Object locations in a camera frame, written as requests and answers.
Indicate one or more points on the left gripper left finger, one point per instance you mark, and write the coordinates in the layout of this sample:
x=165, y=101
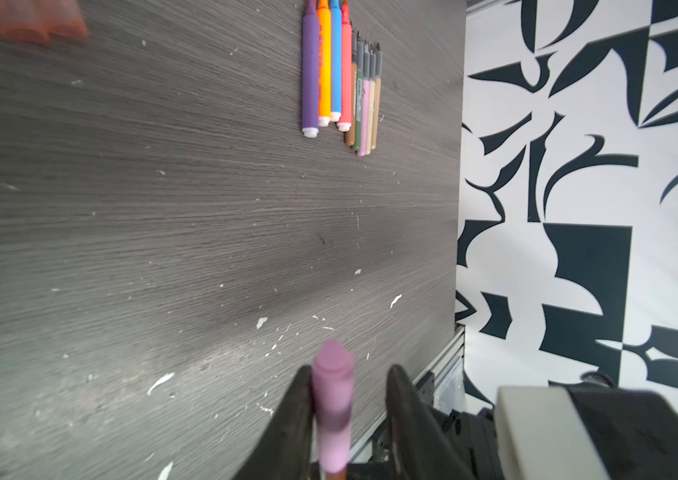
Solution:
x=284, y=449

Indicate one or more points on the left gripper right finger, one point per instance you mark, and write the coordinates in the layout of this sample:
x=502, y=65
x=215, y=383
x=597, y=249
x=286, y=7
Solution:
x=418, y=447

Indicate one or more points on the pink cap brown pen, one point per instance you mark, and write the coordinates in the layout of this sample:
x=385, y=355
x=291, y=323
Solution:
x=333, y=389

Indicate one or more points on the orange highlighter pen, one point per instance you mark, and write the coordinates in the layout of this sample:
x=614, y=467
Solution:
x=325, y=67

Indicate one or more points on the green pen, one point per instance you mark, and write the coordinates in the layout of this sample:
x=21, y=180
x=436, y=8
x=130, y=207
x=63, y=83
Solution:
x=359, y=93

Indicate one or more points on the purple marker pen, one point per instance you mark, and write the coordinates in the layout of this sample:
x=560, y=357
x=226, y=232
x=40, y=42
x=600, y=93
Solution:
x=310, y=71

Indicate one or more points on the blue highlighter pen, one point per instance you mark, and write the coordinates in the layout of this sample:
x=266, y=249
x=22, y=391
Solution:
x=336, y=60

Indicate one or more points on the pink highlighter pen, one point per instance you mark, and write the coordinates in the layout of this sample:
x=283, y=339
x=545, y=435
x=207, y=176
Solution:
x=344, y=122

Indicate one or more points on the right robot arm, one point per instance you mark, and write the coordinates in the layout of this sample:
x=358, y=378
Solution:
x=587, y=431

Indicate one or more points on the aluminium front rail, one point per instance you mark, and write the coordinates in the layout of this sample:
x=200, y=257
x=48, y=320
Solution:
x=440, y=385

